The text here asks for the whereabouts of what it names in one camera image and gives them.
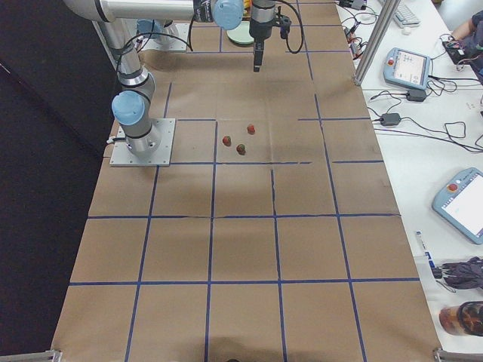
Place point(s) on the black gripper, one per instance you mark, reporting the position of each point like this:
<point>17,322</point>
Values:
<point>259,31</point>

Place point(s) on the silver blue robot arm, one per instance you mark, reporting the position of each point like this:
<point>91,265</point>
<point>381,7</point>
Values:
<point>263,11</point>
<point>131,106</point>

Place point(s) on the pale green plate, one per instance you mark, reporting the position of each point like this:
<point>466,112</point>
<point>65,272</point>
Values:
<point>240,35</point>

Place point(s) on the black power adapter lower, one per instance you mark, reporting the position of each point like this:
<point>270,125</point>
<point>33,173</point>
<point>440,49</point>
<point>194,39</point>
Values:
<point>390,119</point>

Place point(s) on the black power adapter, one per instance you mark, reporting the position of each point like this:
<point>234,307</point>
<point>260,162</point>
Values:
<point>390,119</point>
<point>416,95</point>

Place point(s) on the blue teach pendant upper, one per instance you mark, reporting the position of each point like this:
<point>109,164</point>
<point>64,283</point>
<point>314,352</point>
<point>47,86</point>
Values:
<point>406,69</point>

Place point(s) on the blue teach pendant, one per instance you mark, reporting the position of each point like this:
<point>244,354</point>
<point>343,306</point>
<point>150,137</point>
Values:
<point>406,69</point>
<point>459,202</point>

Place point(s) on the white keyboard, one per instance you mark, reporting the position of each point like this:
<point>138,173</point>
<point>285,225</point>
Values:
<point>404,17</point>

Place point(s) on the black power adapter upper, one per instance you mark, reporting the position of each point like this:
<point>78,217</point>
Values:
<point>416,95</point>

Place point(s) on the brown paper table cover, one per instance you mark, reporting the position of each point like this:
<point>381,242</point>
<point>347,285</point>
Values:
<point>295,251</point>

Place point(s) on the blue teach pendant lower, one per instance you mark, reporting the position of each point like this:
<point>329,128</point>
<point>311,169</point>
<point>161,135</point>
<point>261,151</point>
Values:
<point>459,202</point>

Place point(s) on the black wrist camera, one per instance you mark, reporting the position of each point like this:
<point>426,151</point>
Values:
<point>284,24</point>

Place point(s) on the aluminium frame post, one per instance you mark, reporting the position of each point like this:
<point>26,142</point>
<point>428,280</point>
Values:
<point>387,12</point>

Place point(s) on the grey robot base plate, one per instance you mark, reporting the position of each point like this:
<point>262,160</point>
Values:
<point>155,149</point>

